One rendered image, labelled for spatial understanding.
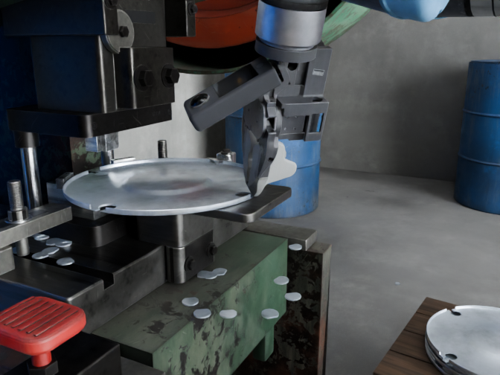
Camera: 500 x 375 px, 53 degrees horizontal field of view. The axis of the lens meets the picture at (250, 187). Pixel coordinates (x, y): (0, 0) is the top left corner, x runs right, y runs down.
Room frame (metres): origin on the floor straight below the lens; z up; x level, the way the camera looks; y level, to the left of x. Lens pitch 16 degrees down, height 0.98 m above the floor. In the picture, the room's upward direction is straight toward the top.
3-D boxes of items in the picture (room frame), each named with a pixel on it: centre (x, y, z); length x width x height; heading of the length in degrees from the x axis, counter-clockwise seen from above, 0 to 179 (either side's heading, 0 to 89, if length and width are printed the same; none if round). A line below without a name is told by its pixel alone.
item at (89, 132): (0.78, 0.24, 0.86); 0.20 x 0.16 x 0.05; 153
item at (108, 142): (0.77, 0.23, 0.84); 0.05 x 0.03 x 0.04; 153
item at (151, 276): (0.78, 0.23, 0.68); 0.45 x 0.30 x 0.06; 153
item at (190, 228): (0.70, 0.08, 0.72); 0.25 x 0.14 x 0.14; 63
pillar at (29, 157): (0.73, 0.33, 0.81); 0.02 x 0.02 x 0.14
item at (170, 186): (0.72, 0.12, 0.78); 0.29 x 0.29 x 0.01
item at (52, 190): (0.77, 0.23, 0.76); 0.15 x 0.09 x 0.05; 153
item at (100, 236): (0.78, 0.24, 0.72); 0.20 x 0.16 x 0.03; 153
